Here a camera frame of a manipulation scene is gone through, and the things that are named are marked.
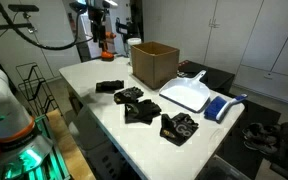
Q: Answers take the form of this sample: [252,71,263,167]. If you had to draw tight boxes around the black glove with GO print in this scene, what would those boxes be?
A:
[159,112,200,147]

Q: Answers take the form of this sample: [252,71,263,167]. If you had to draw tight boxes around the black glove with yellow swoosh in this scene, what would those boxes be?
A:
[124,98,163,126]

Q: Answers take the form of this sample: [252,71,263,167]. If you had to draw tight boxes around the clear plastic storage bin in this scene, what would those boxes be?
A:
[197,155,252,180]

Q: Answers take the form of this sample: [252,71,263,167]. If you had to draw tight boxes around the blue hand brush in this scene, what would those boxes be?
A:
[203,93,249,123]

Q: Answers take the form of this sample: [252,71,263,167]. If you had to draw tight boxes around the white cabinet doors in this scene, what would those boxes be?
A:
[142,0,288,109]

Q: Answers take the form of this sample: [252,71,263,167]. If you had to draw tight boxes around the black wire rack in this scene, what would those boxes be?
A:
[15,62,60,117]

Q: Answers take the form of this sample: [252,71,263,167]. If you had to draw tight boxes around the white wipes canister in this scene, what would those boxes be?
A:
[126,37,143,66]

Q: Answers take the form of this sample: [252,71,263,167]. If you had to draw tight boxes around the black floor mat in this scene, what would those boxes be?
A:
[215,99,288,180]

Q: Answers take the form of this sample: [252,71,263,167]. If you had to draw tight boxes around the orange cordless drill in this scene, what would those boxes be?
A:
[100,31,118,62]

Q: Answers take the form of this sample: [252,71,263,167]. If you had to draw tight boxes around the dark sneaker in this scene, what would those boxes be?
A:
[242,122,269,141]
[243,137,280,156]

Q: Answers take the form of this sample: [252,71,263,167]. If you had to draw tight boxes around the plain black glove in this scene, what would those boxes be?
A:
[95,79,125,95]

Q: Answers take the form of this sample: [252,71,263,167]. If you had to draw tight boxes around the white plastic dustpan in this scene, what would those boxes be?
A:
[158,69,212,114]

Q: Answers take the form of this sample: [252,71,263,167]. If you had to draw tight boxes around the green-lit aluminium base frame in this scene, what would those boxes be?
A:
[0,114,72,180]

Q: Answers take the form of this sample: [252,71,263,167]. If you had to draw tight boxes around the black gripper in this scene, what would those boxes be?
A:
[87,7,108,51]

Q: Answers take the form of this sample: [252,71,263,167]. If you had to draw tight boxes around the wooden board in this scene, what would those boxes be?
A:
[45,108,97,180]

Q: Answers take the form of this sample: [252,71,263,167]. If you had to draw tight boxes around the brown cardboard box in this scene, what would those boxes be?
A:
[130,41,181,91]

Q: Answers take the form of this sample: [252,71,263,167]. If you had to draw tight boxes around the black camera on boom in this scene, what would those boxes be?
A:
[7,3,40,15]

